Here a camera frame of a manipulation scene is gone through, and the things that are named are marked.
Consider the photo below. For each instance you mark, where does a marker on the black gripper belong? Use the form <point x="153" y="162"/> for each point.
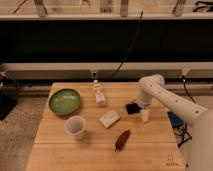
<point x="134" y="108"/>

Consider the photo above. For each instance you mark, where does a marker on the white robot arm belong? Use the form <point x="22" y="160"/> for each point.
<point x="200" y="156"/>

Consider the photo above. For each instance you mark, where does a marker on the green ceramic bowl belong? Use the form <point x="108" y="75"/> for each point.
<point x="64" y="101"/>

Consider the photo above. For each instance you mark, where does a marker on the blue box beside table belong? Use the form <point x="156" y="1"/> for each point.
<point x="175" y="121"/>

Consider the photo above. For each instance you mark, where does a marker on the small white bottle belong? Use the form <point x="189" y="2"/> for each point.
<point x="99" y="94"/>

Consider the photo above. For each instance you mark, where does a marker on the black object at left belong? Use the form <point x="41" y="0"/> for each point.
<point x="6" y="105"/>

